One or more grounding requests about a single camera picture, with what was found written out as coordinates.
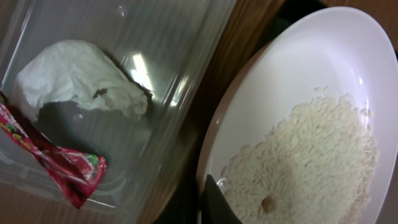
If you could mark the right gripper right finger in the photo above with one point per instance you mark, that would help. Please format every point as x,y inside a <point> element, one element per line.
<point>214,207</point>

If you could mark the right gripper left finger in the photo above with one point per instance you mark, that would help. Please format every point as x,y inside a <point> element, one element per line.
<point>182,206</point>

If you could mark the red silver snack wrapper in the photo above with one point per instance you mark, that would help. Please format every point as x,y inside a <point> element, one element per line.
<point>76,173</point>

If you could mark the large white dinner plate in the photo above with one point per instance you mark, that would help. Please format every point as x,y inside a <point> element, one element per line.
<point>341,50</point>

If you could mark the white napkin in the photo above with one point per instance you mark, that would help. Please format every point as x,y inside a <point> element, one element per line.
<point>78,71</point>

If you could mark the pile of rice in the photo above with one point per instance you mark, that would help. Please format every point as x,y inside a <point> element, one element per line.
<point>315,166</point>

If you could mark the clear plastic storage bin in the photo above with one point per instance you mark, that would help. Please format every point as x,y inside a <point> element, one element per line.
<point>163,47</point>

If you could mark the black plastic tray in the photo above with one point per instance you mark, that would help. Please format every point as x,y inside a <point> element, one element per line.
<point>290,12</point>

